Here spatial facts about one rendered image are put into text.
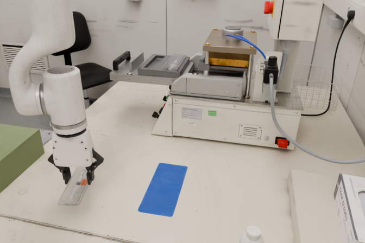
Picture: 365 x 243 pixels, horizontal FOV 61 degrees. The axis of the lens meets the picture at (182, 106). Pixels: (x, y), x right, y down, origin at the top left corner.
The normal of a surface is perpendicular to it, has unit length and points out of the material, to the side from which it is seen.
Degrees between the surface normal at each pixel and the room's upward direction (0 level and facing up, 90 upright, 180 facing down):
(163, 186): 0
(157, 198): 0
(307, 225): 0
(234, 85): 90
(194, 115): 90
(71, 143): 87
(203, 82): 90
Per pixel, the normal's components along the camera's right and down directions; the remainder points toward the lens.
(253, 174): 0.01, -0.90
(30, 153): 0.97, 0.11
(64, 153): -0.03, 0.43
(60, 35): 0.63, 0.41
